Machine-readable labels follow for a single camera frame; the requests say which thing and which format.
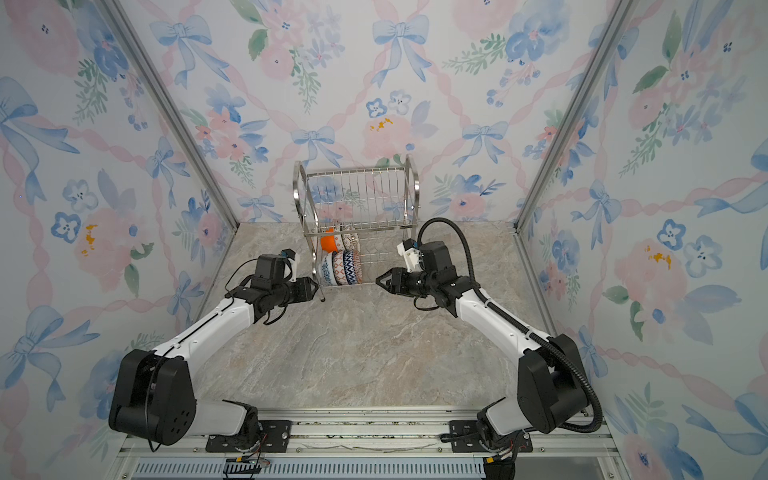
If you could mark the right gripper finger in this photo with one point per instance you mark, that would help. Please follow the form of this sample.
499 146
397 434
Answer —
392 286
393 275

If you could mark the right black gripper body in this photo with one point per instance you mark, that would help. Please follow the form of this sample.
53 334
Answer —
420 285

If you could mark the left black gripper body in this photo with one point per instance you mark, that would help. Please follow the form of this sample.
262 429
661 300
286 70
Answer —
290 293

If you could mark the red patterned ceramic bowl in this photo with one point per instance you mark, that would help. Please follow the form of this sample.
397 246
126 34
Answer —
353 265

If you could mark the blue triangle patterned bowl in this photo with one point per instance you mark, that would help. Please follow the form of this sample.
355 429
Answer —
339 268

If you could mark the white mesh strainer basket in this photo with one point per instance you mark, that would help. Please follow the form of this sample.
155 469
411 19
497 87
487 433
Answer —
351 240

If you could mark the blue floral ceramic bowl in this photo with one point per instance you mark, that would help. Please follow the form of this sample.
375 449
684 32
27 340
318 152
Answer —
327 269

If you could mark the orange plastic bowl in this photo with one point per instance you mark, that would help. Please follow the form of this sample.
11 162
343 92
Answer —
328 242

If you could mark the green patterned ceramic bowl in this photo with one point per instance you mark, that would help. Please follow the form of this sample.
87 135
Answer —
339 242

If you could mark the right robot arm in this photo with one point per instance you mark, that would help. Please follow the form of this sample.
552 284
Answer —
548 389

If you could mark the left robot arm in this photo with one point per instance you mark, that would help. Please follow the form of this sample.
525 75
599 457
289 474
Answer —
155 398

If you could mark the steel two-tier dish rack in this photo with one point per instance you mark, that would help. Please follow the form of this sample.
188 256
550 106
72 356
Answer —
379 202

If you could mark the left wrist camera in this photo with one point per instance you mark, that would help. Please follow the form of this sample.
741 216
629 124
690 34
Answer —
273 270

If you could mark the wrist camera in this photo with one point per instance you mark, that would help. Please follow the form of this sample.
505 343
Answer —
428 257
273 270

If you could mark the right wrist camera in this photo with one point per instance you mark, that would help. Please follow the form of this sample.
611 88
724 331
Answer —
428 257

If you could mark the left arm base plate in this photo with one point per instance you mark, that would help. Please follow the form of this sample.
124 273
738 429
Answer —
263 436

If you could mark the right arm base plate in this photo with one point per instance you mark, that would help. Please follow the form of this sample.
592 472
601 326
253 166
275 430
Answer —
465 436

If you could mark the aluminium mounting rail frame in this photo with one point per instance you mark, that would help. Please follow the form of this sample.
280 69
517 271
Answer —
376 443

